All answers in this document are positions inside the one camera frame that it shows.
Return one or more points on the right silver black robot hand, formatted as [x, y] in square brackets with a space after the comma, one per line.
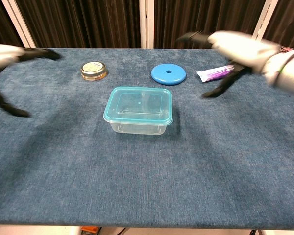
[242, 51]

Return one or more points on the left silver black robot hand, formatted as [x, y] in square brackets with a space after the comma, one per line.
[5, 55]

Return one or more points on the clear plastic container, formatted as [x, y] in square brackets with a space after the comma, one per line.
[137, 102]
[137, 128]

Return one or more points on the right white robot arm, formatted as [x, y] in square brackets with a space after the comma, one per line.
[289, 71]

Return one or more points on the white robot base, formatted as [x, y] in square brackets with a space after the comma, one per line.
[34, 230]

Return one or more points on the purple white tube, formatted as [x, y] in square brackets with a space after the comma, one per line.
[210, 74]

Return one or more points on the blue disc with hole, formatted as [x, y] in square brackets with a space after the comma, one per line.
[177, 74]

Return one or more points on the dark pleated curtain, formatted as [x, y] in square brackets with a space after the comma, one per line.
[88, 22]

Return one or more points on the round metal tin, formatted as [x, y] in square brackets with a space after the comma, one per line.
[93, 71]

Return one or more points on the blue fabric table cover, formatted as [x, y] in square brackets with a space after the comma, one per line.
[137, 176]

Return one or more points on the white metal frame post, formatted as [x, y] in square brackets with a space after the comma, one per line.
[265, 17]
[147, 24]
[19, 22]

